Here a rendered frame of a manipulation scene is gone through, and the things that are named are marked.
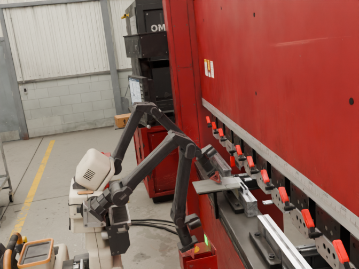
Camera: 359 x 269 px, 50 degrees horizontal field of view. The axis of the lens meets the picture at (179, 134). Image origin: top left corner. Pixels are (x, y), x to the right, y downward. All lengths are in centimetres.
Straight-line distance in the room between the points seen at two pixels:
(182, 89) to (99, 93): 606
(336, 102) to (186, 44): 209
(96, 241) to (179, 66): 157
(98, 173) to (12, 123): 747
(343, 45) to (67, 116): 835
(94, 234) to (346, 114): 138
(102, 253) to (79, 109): 722
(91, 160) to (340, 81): 119
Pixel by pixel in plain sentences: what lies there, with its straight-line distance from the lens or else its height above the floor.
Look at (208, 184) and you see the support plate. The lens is 240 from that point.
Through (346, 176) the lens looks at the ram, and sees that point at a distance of 112.
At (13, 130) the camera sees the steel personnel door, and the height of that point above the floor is 25.
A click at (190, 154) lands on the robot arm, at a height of 138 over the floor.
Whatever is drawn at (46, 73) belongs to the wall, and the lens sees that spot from 905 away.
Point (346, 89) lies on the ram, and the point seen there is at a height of 173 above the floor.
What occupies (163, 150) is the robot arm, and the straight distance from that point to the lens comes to 173.
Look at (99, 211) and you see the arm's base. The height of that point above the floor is 119.
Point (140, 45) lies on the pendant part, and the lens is 317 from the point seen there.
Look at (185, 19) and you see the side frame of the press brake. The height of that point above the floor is 201.
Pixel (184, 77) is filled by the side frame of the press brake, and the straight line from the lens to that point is 308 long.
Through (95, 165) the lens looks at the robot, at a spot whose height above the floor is 135.
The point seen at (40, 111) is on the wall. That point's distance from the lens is 917.
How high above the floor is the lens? 190
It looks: 14 degrees down
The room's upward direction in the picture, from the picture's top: 6 degrees counter-clockwise
